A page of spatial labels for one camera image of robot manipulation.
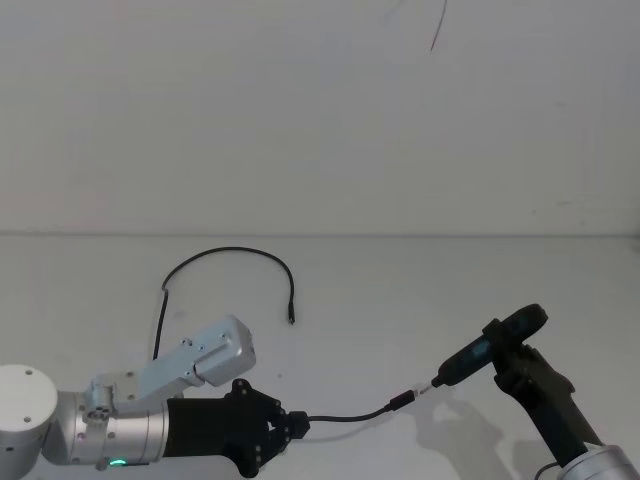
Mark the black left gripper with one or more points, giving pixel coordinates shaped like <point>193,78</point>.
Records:
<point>210,425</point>

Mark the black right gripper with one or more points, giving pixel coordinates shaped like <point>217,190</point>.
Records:
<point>545,400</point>

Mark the black device with small screen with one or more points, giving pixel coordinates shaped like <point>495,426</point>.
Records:
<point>465,357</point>

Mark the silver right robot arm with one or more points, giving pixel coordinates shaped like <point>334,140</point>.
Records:
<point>605,465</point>

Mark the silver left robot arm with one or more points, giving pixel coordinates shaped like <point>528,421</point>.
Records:
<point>125,430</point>

